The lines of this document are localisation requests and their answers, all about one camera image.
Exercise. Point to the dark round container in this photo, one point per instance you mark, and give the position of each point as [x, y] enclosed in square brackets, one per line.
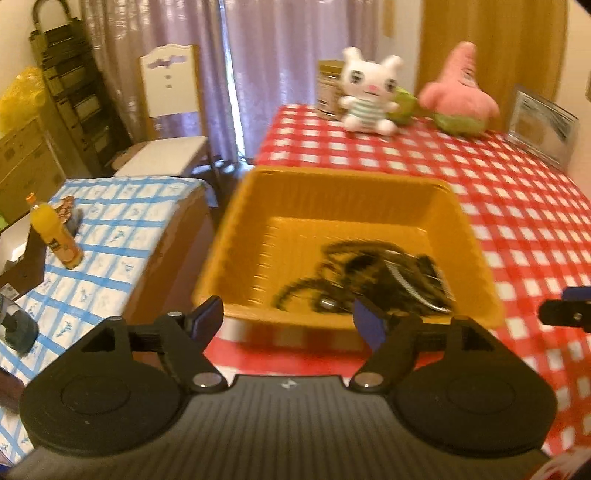
[21, 327]

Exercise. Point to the pink starfish plush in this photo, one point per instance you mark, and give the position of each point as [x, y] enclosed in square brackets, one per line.
[457, 97]

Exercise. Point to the black storage rack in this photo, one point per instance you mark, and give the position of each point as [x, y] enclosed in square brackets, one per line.
[74, 92]

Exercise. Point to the white bunny plush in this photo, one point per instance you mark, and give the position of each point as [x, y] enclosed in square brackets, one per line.
[369, 92]

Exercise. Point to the yellow plastic tray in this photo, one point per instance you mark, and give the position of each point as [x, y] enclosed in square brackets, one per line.
[323, 203]

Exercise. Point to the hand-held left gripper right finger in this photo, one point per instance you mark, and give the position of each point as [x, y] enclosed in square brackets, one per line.
[369, 323]

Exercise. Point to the orange juice bottle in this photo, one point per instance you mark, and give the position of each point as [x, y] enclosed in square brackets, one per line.
[57, 240]

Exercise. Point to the brown snack packet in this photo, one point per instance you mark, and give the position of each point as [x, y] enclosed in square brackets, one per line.
[64, 207]

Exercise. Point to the blue checkered tablecloth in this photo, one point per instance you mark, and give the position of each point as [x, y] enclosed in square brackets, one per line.
[115, 230]

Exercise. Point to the yellow plastic bag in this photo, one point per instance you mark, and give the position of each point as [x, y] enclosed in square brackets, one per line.
[23, 97]

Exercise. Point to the lavender curtain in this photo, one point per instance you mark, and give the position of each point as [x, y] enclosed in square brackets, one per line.
[277, 46]

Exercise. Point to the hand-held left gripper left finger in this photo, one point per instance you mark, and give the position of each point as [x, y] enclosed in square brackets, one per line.
[207, 314]

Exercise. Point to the green tissue box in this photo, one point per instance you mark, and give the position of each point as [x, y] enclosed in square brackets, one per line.
[406, 104]

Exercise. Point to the dark brown wooden board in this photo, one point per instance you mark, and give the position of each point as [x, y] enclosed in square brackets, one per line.
[27, 263]

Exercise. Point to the golden curtain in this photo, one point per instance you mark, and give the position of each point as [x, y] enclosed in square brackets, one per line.
[508, 37]

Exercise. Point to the cardboard box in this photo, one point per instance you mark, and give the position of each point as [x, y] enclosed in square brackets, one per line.
[23, 157]

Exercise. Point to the red checkered tablecloth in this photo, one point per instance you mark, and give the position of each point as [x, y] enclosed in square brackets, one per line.
[508, 207]

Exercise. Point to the black wristwatch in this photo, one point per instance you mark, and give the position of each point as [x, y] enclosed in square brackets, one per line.
[328, 303]

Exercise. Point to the white wooden chair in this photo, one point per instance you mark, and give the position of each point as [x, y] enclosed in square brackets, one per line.
[168, 83]

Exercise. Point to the clear picture frame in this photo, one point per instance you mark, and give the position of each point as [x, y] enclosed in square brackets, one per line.
[540, 124]

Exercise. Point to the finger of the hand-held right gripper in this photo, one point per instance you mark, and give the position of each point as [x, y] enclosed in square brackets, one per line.
[579, 293]
[568, 314]

